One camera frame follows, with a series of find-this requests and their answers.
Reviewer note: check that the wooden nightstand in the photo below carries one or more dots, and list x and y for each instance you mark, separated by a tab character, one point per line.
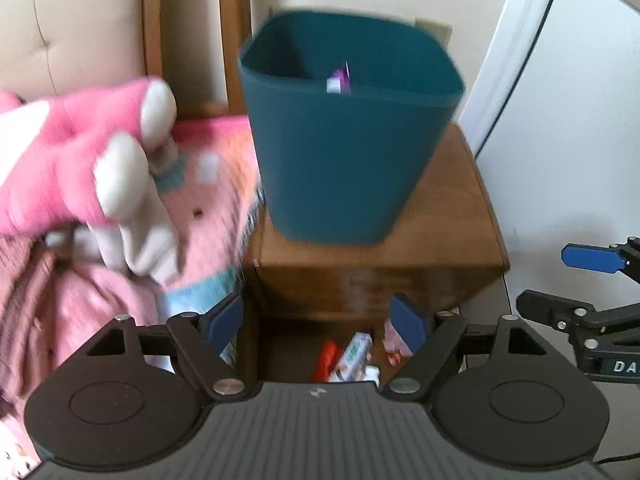
445	247

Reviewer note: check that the purple white snack bag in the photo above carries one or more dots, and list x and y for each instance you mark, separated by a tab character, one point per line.
340	82

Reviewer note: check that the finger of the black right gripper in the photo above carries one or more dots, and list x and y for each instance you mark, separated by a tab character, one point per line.
623	258
585	326

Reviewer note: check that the wall socket behind bin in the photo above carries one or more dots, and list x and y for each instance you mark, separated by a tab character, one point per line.
440	31

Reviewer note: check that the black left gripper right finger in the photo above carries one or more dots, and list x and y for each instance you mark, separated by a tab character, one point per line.
433	341

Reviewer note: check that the pink plush toy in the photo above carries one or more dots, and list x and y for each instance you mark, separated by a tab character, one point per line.
81	157

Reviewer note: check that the white green toothpaste box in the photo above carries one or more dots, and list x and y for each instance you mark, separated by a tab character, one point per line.
353	360

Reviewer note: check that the pink tissue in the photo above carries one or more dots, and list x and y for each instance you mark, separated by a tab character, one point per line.
392	341

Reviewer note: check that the white wardrobe sliding door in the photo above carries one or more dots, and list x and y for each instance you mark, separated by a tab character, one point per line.
553	122

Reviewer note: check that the dark teal trash bin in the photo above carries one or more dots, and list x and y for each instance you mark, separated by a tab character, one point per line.
339	168

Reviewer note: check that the small white yellow bottle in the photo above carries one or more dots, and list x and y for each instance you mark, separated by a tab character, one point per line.
371	373

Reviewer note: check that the small red candy wrapper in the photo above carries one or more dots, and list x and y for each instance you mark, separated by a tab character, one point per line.
394	359

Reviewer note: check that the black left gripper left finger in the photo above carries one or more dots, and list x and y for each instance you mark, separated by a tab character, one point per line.
199	340

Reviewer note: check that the pastel patterned bed quilt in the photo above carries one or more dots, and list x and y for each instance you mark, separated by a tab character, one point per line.
211	194

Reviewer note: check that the pink fuzzy blanket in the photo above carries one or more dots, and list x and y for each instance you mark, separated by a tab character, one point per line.
79	299

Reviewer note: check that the orange foam fruit net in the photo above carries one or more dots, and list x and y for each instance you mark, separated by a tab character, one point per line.
329	355

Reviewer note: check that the folded mauve cloth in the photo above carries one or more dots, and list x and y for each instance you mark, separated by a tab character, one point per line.
27	325

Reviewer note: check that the beige padded wooden headboard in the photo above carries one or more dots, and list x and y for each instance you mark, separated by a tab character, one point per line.
51	47

